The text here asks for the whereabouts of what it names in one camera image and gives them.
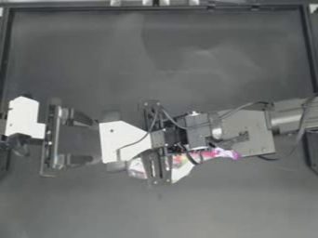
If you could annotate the clear bag with pink zip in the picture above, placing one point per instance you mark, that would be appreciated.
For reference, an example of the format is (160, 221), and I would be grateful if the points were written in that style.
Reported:
(179, 173)

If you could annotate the pink white wrapped sweet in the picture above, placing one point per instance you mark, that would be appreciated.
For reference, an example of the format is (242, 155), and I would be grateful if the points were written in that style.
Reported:
(231, 154)

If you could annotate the grey metal bracket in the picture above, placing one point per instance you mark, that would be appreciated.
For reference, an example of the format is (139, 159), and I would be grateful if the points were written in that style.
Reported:
(193, 2)

